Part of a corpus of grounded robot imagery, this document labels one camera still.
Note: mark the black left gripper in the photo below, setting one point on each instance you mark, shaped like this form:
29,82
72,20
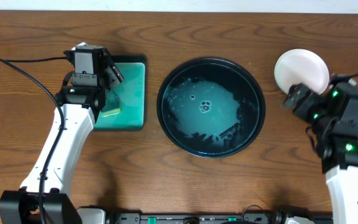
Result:
112,76

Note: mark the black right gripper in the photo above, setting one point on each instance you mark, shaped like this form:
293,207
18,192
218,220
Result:
298,97

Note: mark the white plate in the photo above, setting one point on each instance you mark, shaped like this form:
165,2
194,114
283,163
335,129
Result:
301,66

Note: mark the yellow green sponge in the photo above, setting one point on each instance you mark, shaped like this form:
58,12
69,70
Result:
112,106

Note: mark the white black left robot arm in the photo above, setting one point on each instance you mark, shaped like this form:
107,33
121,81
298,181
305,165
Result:
44,195

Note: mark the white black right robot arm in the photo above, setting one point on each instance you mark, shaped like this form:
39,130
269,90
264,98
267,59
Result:
333,120

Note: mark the green rectangular soap tray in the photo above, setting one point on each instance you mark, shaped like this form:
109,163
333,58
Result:
131,93

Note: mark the round black tray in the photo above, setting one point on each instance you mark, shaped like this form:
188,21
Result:
211,107

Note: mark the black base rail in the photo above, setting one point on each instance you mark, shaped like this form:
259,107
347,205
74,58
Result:
136,218

